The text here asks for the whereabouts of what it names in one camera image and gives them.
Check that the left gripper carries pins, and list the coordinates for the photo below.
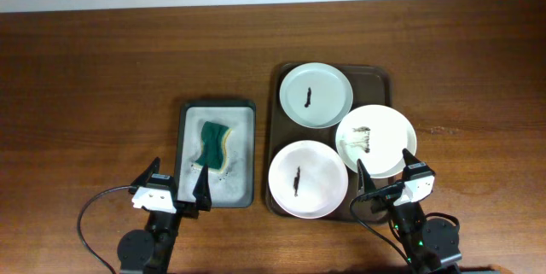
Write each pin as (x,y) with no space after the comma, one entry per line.
(200,193)

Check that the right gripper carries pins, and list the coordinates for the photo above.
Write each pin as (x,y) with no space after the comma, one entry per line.
(365,183)

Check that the white smeared plate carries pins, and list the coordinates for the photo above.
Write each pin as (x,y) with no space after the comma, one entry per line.
(375,135)

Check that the green and yellow sponge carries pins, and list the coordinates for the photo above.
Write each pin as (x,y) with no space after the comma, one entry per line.
(213,153)

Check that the pinkish white plate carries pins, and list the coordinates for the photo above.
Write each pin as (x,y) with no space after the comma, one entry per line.
(308,179)

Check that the pale green plate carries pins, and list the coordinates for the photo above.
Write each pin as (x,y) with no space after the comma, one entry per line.
(316,95)

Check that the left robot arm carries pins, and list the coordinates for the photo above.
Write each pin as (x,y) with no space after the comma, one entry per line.
(149,249)

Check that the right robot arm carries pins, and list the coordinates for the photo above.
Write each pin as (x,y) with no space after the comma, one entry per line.
(428,242)

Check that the small dark soapy tray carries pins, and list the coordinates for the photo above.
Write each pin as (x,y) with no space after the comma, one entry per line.
(233,187)

